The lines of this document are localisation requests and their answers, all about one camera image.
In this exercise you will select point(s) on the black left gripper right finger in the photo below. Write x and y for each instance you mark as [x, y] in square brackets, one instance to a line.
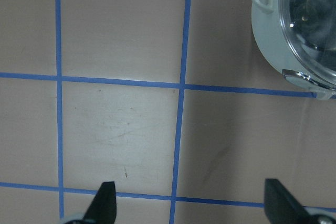
[280, 206]

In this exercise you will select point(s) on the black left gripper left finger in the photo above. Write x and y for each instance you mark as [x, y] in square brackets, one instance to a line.
[103, 208]

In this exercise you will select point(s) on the pale green pot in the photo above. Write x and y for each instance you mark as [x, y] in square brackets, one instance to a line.
[270, 39]

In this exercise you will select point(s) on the clear glass pot lid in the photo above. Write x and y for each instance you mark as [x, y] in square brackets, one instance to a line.
[309, 29]

